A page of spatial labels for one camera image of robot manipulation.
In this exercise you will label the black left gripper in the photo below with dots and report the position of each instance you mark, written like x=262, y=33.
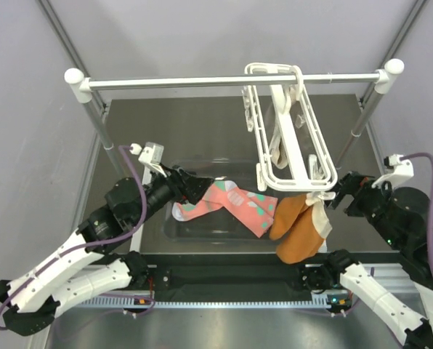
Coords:
x=187, y=187

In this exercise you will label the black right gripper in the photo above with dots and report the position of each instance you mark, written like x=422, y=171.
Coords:
x=358, y=185

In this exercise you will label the orange beige sock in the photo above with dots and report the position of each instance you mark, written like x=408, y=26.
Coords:
x=307, y=235

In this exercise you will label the white plastic clip hanger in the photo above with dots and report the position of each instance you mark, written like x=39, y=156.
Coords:
x=310, y=167

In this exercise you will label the pink patterned sock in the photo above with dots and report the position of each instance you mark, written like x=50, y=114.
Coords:
x=254, y=210
x=187, y=212

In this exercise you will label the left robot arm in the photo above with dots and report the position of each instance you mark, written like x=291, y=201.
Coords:
x=85, y=265

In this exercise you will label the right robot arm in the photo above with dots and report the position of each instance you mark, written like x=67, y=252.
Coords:
x=398, y=288

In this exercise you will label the clear plastic bin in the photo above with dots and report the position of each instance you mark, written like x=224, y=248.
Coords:
x=219, y=226

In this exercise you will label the grey beige sock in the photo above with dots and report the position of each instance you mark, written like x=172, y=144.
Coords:
x=277, y=152

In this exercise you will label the silver clothes rack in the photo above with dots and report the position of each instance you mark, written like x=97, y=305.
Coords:
x=193, y=127

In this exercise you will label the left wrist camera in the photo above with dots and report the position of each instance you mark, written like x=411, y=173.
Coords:
x=150, y=157

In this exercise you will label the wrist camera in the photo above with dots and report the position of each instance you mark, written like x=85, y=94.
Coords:
x=397, y=172
x=150, y=157

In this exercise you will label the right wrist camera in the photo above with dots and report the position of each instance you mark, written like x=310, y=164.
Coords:
x=397, y=172

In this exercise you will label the grey cable duct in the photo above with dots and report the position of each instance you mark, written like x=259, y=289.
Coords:
x=315, y=301

